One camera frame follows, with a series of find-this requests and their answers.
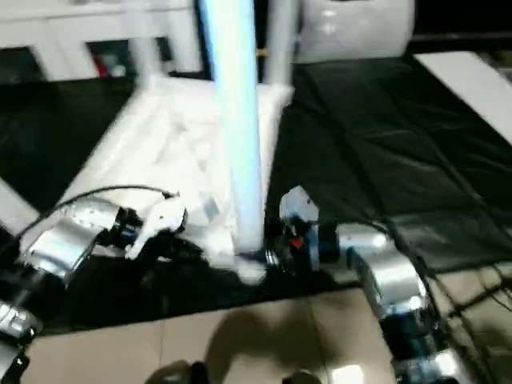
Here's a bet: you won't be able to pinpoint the cluster of small bottles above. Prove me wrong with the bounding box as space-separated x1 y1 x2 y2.
90 40 174 79

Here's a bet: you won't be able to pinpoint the white cushion with badge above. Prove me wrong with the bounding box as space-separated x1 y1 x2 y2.
296 0 417 63

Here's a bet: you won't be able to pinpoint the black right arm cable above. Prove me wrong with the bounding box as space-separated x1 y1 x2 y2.
382 228 482 322

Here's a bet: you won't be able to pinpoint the white flat board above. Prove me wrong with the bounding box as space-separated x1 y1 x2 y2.
414 50 512 154

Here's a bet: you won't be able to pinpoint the white plastic table top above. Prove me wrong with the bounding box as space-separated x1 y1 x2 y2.
76 76 295 286

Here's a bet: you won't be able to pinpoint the black cabinet with yellow label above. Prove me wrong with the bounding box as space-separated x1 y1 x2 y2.
253 0 270 82

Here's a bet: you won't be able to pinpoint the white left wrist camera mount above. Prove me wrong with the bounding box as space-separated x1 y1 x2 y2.
126 197 190 262

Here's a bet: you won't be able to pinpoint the white plastic table leg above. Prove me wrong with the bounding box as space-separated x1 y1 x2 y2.
196 0 270 282
0 178 42 234
264 0 300 90
124 0 166 90

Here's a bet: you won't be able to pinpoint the black work mat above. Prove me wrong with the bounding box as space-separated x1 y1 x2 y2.
0 52 512 330

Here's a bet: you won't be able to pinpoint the thin tangled floor cables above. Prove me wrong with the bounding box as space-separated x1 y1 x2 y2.
432 262 512 338

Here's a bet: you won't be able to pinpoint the white cabinet with glass doors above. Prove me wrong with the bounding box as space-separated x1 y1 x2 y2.
0 0 206 82

